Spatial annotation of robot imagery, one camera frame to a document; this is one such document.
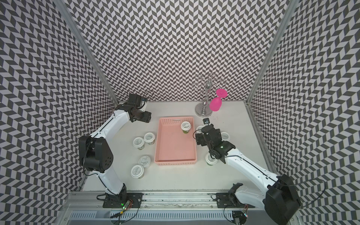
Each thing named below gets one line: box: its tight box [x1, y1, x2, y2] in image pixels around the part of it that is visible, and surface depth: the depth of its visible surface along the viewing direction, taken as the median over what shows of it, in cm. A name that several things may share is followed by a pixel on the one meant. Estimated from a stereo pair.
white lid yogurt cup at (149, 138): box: [143, 132, 156, 145], surface depth 91 cm
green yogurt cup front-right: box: [205, 152, 218, 167], surface depth 82 cm
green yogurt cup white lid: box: [180, 120, 192, 135], surface depth 97 cm
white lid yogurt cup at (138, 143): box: [132, 136, 145, 150], surface depth 89 cm
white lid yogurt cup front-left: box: [130, 164, 144, 179], surface depth 77 cm
